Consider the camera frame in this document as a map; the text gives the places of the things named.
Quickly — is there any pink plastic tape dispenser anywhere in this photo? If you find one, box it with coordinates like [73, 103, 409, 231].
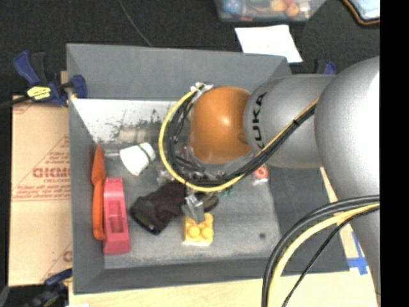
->
[102, 177, 132, 255]

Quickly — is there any orange plastic knife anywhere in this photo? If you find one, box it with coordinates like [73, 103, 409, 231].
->
[91, 144, 107, 241]

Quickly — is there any grey metal bin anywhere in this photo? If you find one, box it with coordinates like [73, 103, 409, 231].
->
[66, 43, 350, 294]

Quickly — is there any red ring in clear packet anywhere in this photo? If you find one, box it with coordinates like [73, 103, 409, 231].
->
[253, 164, 270, 185]

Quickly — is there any white cup with green stripe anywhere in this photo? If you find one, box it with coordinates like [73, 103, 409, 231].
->
[119, 142, 157, 177]

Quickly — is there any yellow toy brick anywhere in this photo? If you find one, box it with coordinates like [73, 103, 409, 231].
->
[181, 212, 215, 247]

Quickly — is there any brown cardboard board, red print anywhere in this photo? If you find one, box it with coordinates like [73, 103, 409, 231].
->
[8, 94, 74, 287]

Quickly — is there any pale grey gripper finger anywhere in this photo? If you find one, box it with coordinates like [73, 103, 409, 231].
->
[181, 194, 197, 219]
[192, 200, 206, 224]

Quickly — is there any dark brown cloth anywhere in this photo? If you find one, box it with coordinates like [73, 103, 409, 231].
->
[129, 182, 220, 236]

